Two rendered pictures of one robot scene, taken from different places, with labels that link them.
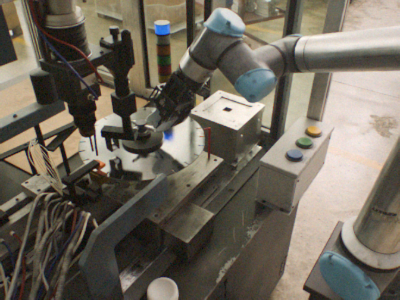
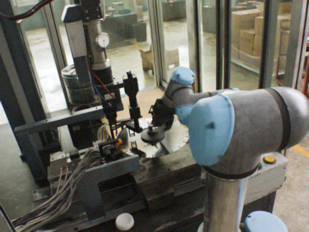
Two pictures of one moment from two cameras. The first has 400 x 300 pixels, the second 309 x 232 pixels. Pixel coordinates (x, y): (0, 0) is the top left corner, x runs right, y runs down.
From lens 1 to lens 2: 0.47 m
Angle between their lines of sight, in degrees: 32
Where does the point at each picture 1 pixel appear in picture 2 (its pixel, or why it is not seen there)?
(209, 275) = (154, 224)
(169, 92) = (155, 110)
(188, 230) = (153, 194)
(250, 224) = (200, 207)
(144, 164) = (141, 148)
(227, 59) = (174, 96)
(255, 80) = (182, 111)
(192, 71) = (164, 100)
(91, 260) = (81, 183)
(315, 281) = not seen: outside the picture
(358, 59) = not seen: hidden behind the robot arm
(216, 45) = (172, 87)
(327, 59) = not seen: hidden behind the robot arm
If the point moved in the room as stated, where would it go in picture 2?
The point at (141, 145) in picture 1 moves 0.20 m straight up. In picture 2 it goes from (147, 137) to (141, 96)
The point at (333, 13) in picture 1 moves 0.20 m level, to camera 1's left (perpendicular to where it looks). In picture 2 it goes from (287, 78) to (234, 71)
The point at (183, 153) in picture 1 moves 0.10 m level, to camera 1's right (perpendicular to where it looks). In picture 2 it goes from (166, 148) to (188, 154)
